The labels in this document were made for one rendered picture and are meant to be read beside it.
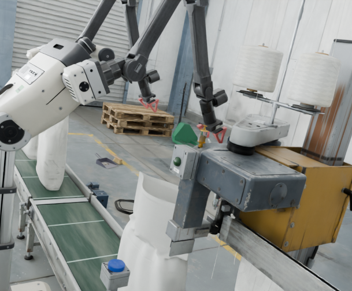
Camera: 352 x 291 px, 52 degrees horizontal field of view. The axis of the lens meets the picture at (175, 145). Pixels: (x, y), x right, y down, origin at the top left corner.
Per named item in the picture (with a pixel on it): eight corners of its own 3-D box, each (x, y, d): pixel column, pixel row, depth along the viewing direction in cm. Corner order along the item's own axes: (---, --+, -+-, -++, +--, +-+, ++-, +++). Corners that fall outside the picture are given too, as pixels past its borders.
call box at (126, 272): (99, 276, 130) (101, 262, 129) (119, 273, 135) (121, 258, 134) (107, 290, 124) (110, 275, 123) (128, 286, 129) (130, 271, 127)
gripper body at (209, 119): (209, 119, 167) (206, 104, 163) (223, 125, 159) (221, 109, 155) (198, 125, 165) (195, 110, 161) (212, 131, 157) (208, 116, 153)
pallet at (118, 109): (102, 108, 722) (102, 101, 718) (155, 114, 784) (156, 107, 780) (116, 118, 655) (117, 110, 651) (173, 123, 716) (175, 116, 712)
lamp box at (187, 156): (169, 171, 115) (174, 144, 113) (180, 170, 118) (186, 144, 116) (181, 179, 109) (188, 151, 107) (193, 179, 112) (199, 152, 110)
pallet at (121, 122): (101, 115, 725) (102, 108, 721) (153, 119, 794) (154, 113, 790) (118, 126, 659) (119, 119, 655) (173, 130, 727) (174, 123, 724)
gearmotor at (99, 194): (78, 194, 314) (80, 178, 311) (94, 193, 323) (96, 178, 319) (90, 210, 290) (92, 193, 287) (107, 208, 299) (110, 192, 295)
